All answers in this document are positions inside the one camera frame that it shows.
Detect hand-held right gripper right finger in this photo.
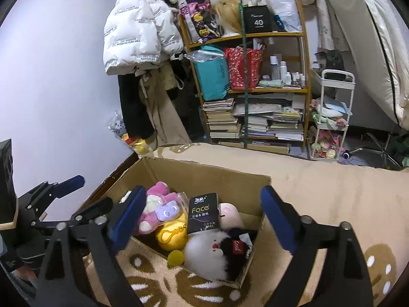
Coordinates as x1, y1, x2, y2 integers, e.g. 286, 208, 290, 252
260, 185, 374, 307

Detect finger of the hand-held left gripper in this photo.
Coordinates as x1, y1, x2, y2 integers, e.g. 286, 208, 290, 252
17, 175, 86, 218
71, 197, 114, 227

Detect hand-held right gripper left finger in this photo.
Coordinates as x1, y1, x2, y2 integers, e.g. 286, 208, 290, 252
32, 185, 147, 307

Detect pink bear plush toy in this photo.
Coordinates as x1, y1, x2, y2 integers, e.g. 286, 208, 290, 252
132, 182, 184, 235

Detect small purple plush toy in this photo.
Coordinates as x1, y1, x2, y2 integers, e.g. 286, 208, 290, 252
155, 200, 181, 223

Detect black tissue pack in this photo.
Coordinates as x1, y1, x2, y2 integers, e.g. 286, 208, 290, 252
187, 193, 222, 234

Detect white fluffy plush toy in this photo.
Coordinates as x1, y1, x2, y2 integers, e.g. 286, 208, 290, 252
168, 228, 237, 280

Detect pink roll cake plush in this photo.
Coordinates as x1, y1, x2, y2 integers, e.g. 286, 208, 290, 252
220, 202, 245, 231

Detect yellow plush toy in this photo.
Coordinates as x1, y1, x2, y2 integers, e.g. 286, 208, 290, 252
155, 213, 190, 251

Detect flat brown cardboard box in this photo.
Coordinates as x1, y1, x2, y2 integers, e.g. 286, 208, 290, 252
219, 141, 291, 156

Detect plastic bag of toys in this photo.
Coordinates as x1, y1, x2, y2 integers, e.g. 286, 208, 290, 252
107, 110, 154, 158

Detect black coat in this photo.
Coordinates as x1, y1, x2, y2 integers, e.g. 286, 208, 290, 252
118, 59, 205, 141

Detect pile of books and papers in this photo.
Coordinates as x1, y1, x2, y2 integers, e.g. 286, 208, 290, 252
233, 94, 305, 142

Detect beige coat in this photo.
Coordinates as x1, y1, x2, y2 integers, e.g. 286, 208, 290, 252
139, 64, 192, 146

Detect stack of books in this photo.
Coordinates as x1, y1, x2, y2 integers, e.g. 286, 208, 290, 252
202, 98, 243, 139

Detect metal chair base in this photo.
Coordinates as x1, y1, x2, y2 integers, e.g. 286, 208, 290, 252
348, 133, 403, 170

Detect green pole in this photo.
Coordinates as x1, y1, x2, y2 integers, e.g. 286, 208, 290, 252
239, 0, 251, 149

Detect dark green cloth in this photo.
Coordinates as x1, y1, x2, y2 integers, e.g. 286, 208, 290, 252
391, 134, 409, 167

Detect group of white cosmetic bottles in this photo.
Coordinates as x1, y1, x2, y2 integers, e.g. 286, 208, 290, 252
268, 56, 306, 85

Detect white rolling cart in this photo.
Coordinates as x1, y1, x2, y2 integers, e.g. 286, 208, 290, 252
308, 69, 356, 160

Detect red patterned bag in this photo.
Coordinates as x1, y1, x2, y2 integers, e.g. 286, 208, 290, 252
224, 47, 265, 91

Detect teal bag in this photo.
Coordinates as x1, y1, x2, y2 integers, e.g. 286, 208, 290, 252
192, 46, 231, 101

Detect black bag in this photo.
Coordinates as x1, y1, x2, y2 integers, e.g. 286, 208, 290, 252
316, 49, 346, 71

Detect white puffer jacket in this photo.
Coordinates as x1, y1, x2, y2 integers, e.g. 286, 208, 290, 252
103, 0, 184, 75

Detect clear plastic bag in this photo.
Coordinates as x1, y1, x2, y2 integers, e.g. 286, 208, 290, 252
185, 49, 225, 64

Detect wooden shelf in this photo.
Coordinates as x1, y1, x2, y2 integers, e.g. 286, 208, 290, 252
177, 0, 312, 149

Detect white quilt with black piping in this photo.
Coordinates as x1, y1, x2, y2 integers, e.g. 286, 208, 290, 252
323, 0, 409, 128

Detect black box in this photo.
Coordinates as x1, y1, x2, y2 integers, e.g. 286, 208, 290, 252
243, 5, 277, 34

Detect colourful printed bag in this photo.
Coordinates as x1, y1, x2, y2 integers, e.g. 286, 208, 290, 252
179, 0, 224, 43

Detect blond wig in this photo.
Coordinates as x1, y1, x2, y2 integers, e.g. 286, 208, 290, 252
212, 0, 243, 36

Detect white plastic mailer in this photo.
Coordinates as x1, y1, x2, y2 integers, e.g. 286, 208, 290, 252
262, 0, 302, 32

